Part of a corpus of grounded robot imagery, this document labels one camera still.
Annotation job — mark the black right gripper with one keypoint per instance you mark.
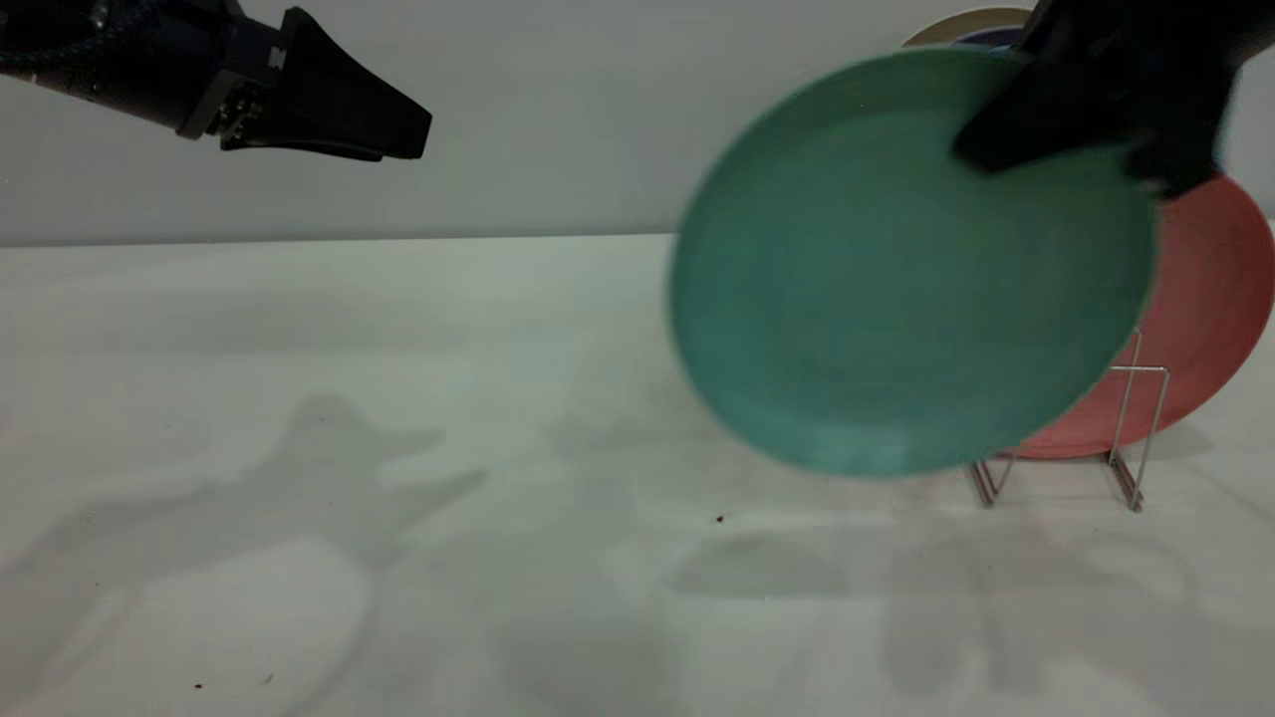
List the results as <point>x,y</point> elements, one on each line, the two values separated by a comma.
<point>1146,60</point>

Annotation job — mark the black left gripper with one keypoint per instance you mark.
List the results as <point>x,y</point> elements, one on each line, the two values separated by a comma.
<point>239,85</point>

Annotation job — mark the green plate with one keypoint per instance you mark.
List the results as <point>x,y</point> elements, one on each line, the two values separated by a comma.
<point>877,299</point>

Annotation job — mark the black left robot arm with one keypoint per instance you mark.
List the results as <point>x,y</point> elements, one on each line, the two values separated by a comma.
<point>120,60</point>

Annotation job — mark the dark purple plate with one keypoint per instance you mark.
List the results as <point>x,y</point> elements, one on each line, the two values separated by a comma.
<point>991,38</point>

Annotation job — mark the pink plate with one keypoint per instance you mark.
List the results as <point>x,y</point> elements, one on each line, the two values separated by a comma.
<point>1215,299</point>

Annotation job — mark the beige plate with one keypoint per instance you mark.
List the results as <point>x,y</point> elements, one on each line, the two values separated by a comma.
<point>946,30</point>

